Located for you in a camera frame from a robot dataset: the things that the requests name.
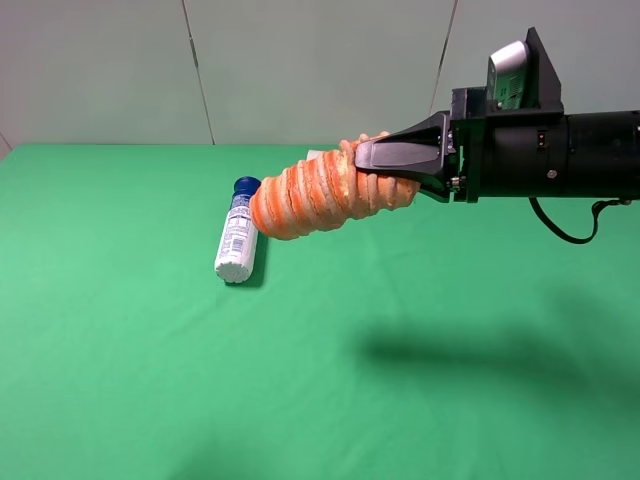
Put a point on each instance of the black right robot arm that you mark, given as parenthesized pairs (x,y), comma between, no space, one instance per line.
(603,161)

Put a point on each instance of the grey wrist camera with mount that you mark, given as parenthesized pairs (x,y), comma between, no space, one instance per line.
(521,76)

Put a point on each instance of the orange white spiral foam roll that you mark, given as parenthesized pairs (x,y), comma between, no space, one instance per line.
(322,193)

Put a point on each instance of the green table cloth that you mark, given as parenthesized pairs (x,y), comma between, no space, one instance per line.
(434,342)

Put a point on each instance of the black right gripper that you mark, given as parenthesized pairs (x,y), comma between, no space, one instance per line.
(517,153)

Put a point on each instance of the white pillar candle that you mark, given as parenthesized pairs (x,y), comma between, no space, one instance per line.
(315,154)

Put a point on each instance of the white bottle with blue cap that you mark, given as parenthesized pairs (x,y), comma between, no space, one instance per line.
(235,257)

